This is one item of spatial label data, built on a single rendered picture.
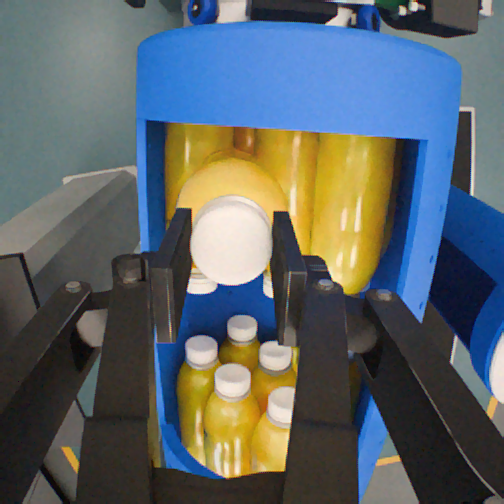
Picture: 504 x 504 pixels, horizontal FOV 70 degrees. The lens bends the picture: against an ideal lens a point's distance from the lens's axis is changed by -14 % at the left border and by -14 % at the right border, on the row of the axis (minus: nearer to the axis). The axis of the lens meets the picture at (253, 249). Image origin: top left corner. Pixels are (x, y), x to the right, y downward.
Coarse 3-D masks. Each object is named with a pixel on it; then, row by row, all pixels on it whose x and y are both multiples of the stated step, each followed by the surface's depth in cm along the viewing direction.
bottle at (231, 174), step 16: (208, 160) 28; (224, 160) 24; (240, 160) 24; (256, 160) 29; (192, 176) 24; (208, 176) 23; (224, 176) 22; (240, 176) 22; (256, 176) 23; (272, 176) 25; (192, 192) 23; (208, 192) 22; (224, 192) 22; (240, 192) 22; (256, 192) 22; (272, 192) 23; (176, 208) 24; (192, 208) 22; (256, 208) 21; (272, 208) 22; (192, 224) 21
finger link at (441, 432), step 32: (384, 320) 11; (416, 320) 11; (384, 352) 11; (416, 352) 10; (384, 384) 11; (416, 384) 9; (448, 384) 9; (384, 416) 11; (416, 416) 9; (448, 416) 8; (480, 416) 7; (416, 448) 8; (448, 448) 7; (480, 448) 7; (416, 480) 8; (448, 480) 7; (480, 480) 6
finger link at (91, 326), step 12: (144, 252) 16; (156, 252) 16; (96, 300) 13; (108, 300) 13; (96, 312) 12; (84, 324) 12; (96, 324) 12; (72, 336) 12; (84, 336) 12; (96, 336) 12
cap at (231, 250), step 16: (208, 208) 20; (224, 208) 19; (240, 208) 19; (208, 224) 19; (224, 224) 19; (240, 224) 19; (256, 224) 19; (192, 240) 19; (208, 240) 19; (224, 240) 19; (240, 240) 19; (256, 240) 19; (272, 240) 19; (192, 256) 19; (208, 256) 19; (224, 256) 19; (240, 256) 19; (256, 256) 19; (208, 272) 20; (224, 272) 20; (240, 272) 20; (256, 272) 20
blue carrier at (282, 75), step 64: (192, 64) 24; (256, 64) 22; (320, 64) 21; (384, 64) 22; (448, 64) 24; (320, 128) 23; (384, 128) 23; (448, 128) 26; (448, 192) 31; (384, 256) 48; (192, 320) 53; (256, 320) 59
